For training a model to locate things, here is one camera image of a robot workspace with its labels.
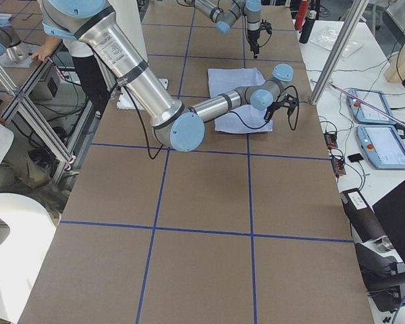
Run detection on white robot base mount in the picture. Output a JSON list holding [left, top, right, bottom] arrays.
[[116, 78, 169, 111]]

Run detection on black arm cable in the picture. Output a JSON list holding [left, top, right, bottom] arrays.
[[121, 84, 300, 160]]

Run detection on blue teach pendant far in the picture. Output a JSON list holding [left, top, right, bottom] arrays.
[[346, 89, 396, 125]]

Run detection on black water bottle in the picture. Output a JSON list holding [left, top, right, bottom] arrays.
[[298, 10, 317, 44]]

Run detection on aluminium frame post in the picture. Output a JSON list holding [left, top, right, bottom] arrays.
[[309, 0, 369, 105]]

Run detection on reacher grabber tool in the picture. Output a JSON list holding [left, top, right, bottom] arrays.
[[329, 83, 405, 127]]

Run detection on red water bottle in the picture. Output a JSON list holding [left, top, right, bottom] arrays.
[[294, 0, 310, 31]]

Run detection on blue teach pendant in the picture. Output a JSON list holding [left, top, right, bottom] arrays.
[[356, 125, 405, 170], [346, 89, 396, 125]]

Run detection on blue teach pendant near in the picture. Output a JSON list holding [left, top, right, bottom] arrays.
[[356, 125, 405, 170]]

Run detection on standing person olive trousers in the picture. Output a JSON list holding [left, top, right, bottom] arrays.
[[0, 117, 68, 219]]

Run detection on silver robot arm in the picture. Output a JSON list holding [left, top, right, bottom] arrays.
[[41, 1, 299, 152], [176, 0, 272, 59]]

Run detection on white chair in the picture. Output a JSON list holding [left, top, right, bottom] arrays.
[[0, 193, 56, 323]]

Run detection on black monitor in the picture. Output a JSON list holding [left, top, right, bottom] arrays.
[[373, 180, 405, 263]]

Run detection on person in black trousers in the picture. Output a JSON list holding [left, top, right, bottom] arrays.
[[31, 35, 110, 118]]

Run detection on blue white striped shirt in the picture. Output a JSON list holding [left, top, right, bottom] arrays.
[[207, 67, 275, 134]]

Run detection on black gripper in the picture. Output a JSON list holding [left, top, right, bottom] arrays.
[[264, 94, 299, 122], [246, 20, 272, 59]]

